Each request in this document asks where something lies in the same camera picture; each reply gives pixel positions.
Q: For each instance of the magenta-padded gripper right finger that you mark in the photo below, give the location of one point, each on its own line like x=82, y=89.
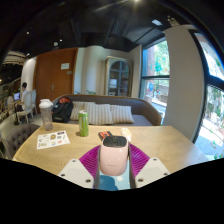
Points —
x=153, y=170

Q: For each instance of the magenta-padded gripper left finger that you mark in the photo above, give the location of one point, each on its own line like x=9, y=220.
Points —
x=75, y=171

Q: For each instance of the pink computer mouse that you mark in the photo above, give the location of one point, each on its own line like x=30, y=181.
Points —
x=114, y=158

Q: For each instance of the white sticker sheet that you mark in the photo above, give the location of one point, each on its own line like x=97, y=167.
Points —
x=53, y=140

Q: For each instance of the white wrapped packet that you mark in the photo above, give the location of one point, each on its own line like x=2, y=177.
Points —
x=126, y=134

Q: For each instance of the black and red box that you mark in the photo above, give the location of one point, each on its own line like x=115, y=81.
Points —
x=104, y=135

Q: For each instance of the green drink can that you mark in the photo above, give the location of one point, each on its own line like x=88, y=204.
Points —
x=83, y=124

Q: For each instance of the striped cushion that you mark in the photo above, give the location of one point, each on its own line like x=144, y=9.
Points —
x=78, y=111
x=100, y=114
x=122, y=114

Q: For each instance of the clear shaker bottle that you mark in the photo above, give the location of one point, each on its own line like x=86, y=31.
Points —
x=46, y=116

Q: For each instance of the curved brown sofa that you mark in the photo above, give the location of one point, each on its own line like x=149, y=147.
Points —
x=145, y=108

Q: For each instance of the grey tufted armchair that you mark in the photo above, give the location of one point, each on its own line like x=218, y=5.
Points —
x=20, y=138

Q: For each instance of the white chair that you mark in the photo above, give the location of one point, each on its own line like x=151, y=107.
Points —
x=28, y=106

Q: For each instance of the large dark-framed window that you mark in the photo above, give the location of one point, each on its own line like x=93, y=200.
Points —
x=213, y=113

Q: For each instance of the brown wooden door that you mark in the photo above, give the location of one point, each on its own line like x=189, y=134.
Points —
x=53, y=83

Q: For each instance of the person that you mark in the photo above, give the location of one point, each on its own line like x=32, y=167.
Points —
x=24, y=95

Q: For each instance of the open laptop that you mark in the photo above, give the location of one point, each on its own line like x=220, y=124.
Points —
x=16, y=96

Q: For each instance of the arched glass-door cabinet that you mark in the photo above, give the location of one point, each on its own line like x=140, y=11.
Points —
x=118, y=78

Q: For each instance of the white door sign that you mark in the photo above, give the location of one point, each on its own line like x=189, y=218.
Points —
x=65, y=66

